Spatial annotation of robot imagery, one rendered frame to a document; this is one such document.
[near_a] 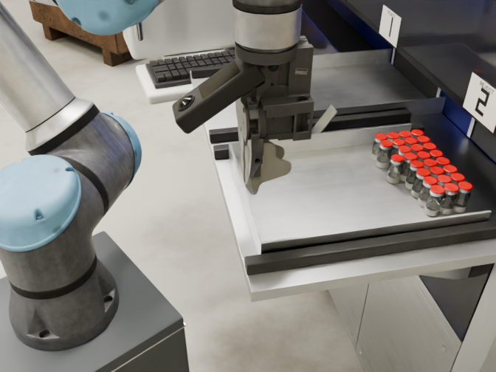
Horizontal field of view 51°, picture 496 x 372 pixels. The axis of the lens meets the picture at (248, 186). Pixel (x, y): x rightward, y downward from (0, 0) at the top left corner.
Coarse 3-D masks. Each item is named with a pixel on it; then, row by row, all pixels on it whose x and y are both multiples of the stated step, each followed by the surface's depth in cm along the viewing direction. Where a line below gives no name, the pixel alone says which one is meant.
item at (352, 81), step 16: (320, 64) 122; (336, 64) 122; (352, 64) 123; (368, 64) 124; (384, 64) 124; (320, 80) 116; (336, 80) 116; (352, 80) 116; (368, 80) 116; (384, 80) 116; (400, 80) 116; (320, 96) 110; (336, 96) 110; (352, 96) 110; (368, 96) 110; (384, 96) 110; (400, 96) 110; (416, 96) 110; (320, 112) 99; (352, 112) 100; (368, 112) 101; (416, 112) 104; (432, 112) 104
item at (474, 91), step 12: (480, 84) 79; (468, 96) 82; (480, 96) 79; (492, 96) 76; (468, 108) 82; (480, 108) 79; (492, 108) 77; (480, 120) 80; (492, 120) 77; (492, 132) 77
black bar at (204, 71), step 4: (192, 68) 118; (196, 68) 118; (200, 68) 118; (204, 68) 118; (208, 68) 118; (212, 68) 118; (216, 68) 118; (220, 68) 118; (192, 72) 117; (196, 72) 117; (200, 72) 117; (204, 72) 118; (208, 72) 118; (212, 72) 118; (192, 76) 118; (196, 76) 118; (200, 76) 118; (204, 76) 118; (208, 76) 118
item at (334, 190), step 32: (384, 128) 94; (288, 160) 91; (320, 160) 91; (352, 160) 91; (288, 192) 83; (320, 192) 83; (352, 192) 83; (384, 192) 83; (256, 224) 72; (288, 224) 77; (320, 224) 77; (352, 224) 77; (384, 224) 77; (416, 224) 73; (448, 224) 74
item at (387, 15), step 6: (384, 6) 107; (384, 12) 107; (390, 12) 104; (384, 18) 107; (390, 18) 104; (396, 18) 102; (384, 24) 108; (396, 24) 102; (384, 30) 108; (396, 30) 103; (384, 36) 108; (390, 36) 105; (396, 36) 103; (390, 42) 106; (396, 42) 103
